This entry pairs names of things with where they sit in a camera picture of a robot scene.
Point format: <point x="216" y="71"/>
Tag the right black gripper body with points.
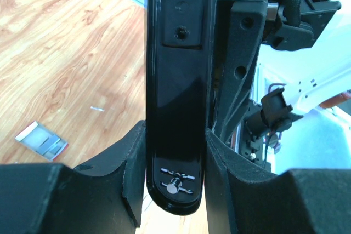
<point x="298" y="23"/>

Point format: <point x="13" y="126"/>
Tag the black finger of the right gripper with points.
<point x="239" y="29"/>

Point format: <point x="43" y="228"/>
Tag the small black clip object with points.
<point x="179" y="58"/>

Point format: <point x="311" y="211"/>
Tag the open staple box tray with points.
<point x="42" y="141"/>

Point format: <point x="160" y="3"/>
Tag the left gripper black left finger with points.
<point x="102" y="195"/>

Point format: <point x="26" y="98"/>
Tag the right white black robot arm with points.
<point x="314" y="80"/>

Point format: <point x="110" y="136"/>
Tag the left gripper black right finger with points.
<point x="242" y="197"/>

